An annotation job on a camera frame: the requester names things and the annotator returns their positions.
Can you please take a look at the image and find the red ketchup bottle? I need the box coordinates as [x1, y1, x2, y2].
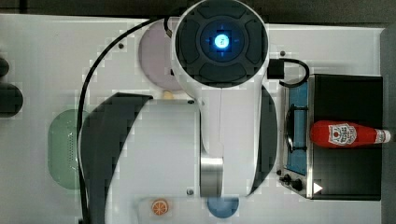
[310, 120, 392, 148]

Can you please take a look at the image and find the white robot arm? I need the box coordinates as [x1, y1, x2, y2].
[78, 0, 277, 224]

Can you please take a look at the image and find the black toaster oven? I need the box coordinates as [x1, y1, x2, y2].
[276, 74, 383, 201]

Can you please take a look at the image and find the yellow banana toy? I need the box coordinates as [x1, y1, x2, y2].
[163, 91, 174, 100]

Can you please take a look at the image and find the purple round plate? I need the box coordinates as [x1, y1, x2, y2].
[138, 20, 181, 91]

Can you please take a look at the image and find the blue cup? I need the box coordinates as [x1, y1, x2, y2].
[206, 197, 239, 218]

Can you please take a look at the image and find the orange slice toy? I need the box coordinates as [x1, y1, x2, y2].
[151, 199, 169, 216]

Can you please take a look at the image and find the green oval colander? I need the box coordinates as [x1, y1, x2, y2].
[48, 109, 79, 189]

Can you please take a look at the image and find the black round pan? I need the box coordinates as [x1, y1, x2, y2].
[0, 83, 23, 118]

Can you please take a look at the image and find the dark pot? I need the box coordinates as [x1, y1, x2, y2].
[0, 58, 9, 77]

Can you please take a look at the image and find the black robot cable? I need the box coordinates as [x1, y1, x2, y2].
[76, 15, 176, 224]

